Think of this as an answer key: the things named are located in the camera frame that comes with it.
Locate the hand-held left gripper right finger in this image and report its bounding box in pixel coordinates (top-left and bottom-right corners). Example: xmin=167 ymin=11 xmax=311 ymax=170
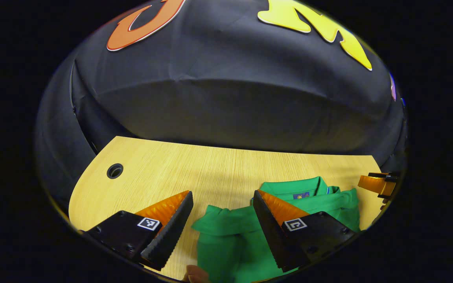
xmin=252 ymin=189 xmax=357 ymax=273

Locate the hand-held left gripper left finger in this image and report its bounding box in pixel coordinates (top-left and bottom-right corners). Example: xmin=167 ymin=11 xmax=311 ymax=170
xmin=81 ymin=190 xmax=194 ymax=272

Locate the green polo T-shirt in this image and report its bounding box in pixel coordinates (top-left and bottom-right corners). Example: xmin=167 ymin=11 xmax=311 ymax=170
xmin=191 ymin=176 xmax=361 ymax=283

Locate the large black table grommet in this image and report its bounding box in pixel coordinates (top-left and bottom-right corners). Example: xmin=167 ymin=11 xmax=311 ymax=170
xmin=107 ymin=163 xmax=124 ymax=180

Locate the black backdrop cloth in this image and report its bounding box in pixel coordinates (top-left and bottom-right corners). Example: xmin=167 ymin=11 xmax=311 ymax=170
xmin=36 ymin=0 xmax=408 ymax=213

